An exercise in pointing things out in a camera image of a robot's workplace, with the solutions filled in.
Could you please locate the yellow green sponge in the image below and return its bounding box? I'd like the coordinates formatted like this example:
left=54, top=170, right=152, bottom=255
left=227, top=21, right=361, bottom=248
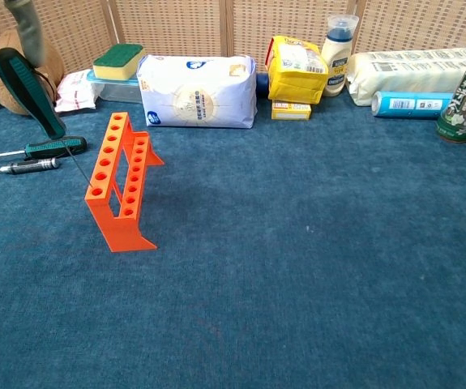
left=92, top=43, right=147, bottom=81

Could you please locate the small green black screwdriver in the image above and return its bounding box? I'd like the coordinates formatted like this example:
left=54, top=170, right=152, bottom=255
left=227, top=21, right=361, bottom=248
left=0, top=47, right=93, bottom=188

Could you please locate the light blue cylindrical can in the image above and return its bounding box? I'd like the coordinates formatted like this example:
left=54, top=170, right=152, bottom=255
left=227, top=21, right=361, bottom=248
left=370, top=90, right=455, bottom=120

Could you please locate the orange test tube rack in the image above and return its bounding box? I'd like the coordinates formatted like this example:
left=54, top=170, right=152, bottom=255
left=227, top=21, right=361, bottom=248
left=83, top=111, right=165, bottom=254

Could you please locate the wicker folding screen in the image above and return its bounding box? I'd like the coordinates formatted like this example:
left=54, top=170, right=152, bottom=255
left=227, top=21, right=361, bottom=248
left=0, top=0, right=466, bottom=81

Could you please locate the white red snack packet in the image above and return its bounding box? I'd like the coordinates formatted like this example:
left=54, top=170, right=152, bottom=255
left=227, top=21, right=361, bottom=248
left=53, top=68, right=99, bottom=113

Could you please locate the mayonnaise squeeze bottle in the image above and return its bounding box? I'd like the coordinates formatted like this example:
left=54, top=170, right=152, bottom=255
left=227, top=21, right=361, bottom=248
left=320, top=14, right=360, bottom=98

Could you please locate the brown plush toy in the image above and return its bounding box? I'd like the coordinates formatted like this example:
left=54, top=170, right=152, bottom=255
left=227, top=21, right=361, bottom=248
left=0, top=30, right=66, bottom=117

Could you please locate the large green black screwdriver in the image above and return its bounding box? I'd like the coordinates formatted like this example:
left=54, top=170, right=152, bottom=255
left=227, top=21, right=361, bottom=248
left=0, top=135, right=88, bottom=163

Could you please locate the yellow snack bag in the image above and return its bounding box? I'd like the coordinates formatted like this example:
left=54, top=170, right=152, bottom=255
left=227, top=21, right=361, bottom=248
left=264, top=35, right=330, bottom=106

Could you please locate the dark blue round object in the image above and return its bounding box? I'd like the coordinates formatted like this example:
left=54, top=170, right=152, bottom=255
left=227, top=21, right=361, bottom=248
left=255, top=73, right=272, bottom=99

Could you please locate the clear plastic container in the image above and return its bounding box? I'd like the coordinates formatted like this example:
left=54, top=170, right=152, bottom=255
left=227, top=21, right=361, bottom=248
left=86, top=69, right=143, bottom=105

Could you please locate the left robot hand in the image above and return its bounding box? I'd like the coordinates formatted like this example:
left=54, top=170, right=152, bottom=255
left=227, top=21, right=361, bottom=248
left=0, top=0, right=47, bottom=88

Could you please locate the green tea bottle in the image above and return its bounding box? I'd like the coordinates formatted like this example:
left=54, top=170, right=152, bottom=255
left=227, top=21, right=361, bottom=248
left=435, top=28, right=466, bottom=144

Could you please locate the cream noodle package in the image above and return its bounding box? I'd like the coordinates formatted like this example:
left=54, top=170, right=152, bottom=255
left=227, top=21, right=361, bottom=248
left=345, top=47, right=466, bottom=108

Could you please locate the black silver metal screwdriver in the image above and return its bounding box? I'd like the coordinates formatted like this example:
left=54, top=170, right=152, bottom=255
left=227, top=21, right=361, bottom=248
left=0, top=156, right=61, bottom=177

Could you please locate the white flour bag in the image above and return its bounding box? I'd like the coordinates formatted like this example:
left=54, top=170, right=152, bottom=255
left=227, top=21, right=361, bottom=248
left=136, top=54, right=259, bottom=130

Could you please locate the small yellow box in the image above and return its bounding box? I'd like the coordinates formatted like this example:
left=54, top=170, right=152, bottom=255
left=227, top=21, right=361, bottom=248
left=271, top=99, right=313, bottom=122

